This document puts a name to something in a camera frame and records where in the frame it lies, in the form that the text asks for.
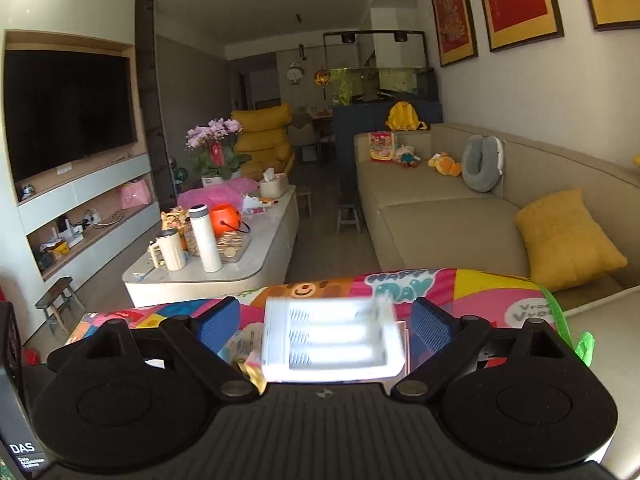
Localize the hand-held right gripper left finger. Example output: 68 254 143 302
75 296 257 402

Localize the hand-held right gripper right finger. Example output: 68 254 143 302
391 297 571 402

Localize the white battery charger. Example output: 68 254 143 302
261 295 410 385

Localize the colourful printed play mat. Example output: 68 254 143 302
75 267 596 396

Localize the tray of gold coins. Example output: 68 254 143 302
217 230 252 263

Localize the white thermos bottle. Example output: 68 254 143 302
188 204 223 273

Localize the cream mug with lid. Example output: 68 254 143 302
148 228 187 272

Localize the white coffee table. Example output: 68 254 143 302
122 185 301 308

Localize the orange pumpkin bucket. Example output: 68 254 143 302
210 203 250 235

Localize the beige sofa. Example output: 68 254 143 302
354 122 640 311

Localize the patterned snack bag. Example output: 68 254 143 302
161 207 196 253

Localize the pink wrapping paper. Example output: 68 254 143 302
178 178 261 211

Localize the dark wooden bench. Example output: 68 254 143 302
35 276 86 335

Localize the cream tissue box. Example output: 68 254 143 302
258 167 290 198

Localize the pink gift bag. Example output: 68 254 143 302
120 179 152 210

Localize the orange plush duck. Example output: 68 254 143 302
427 152 463 177

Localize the grey neck pillow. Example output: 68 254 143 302
461 135 503 193

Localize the small plush doll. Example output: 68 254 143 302
395 144 422 168

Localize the potted purple orchid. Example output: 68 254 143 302
185 117 252 188

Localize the colourful toy bag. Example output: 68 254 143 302
368 131 398 162

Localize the yellow armchair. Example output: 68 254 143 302
231 102 297 177

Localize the dining chair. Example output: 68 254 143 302
287 112 321 163

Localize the yellow backpack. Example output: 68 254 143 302
386 101 428 132

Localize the dark blue cabinet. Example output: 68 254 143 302
333 101 444 196

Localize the glass fish tank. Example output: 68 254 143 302
322 31 436 106

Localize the black television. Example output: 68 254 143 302
4 50 138 183

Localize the white wall shelf unit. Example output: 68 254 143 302
15 152 161 281

